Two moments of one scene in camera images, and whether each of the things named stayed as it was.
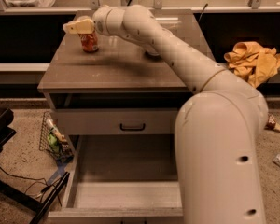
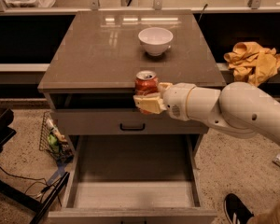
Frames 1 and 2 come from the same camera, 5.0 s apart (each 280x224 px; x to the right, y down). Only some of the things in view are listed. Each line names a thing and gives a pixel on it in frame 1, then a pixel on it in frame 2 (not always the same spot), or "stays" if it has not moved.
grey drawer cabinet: [121, 90] stays
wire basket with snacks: [53, 140] stays
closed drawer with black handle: [118, 121] stays
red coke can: [90, 42] → [146, 83]
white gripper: [99, 21] → [175, 101]
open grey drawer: [122, 179] stays
